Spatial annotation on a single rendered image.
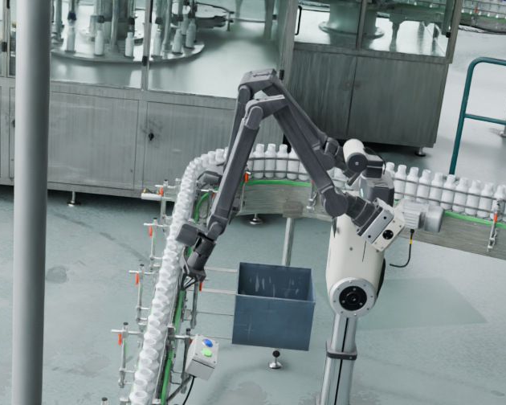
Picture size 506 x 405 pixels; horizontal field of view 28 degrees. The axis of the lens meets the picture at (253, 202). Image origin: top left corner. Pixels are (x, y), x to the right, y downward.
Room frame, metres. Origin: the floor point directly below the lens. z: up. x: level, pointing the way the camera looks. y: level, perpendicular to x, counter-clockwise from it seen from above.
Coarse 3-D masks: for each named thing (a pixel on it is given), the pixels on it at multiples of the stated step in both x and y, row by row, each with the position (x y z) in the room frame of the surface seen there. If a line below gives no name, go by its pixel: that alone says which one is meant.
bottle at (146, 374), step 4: (140, 372) 2.53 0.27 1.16; (144, 372) 2.55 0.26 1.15; (148, 372) 2.55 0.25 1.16; (140, 376) 2.52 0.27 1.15; (144, 376) 2.51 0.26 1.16; (148, 376) 2.52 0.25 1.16; (148, 380) 2.52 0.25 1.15; (148, 384) 2.52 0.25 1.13; (152, 384) 2.53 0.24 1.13; (148, 388) 2.51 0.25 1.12; (152, 388) 2.52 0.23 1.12; (148, 392) 2.50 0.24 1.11; (152, 392) 2.51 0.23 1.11; (152, 396) 2.52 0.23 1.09; (152, 400) 2.52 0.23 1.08
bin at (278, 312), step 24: (240, 264) 3.81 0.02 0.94; (264, 264) 3.82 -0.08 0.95; (192, 288) 3.56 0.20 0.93; (240, 288) 3.81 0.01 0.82; (264, 288) 3.82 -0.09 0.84; (288, 288) 3.82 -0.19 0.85; (312, 288) 3.64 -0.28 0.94; (240, 312) 3.51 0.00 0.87; (264, 312) 3.51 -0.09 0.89; (288, 312) 3.51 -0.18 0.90; (312, 312) 3.52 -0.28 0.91; (240, 336) 3.51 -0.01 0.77; (264, 336) 3.51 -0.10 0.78; (288, 336) 3.52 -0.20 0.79
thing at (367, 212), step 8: (360, 200) 2.97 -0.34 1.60; (368, 200) 3.00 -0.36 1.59; (376, 200) 3.02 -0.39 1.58; (352, 208) 2.95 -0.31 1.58; (360, 208) 2.96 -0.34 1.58; (368, 208) 2.96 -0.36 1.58; (376, 208) 2.96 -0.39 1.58; (352, 216) 2.96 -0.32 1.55; (360, 216) 2.94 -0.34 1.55; (368, 216) 2.95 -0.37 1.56; (376, 216) 2.94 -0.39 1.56; (360, 224) 2.96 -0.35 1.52; (368, 224) 2.94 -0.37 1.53; (360, 232) 2.94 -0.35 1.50
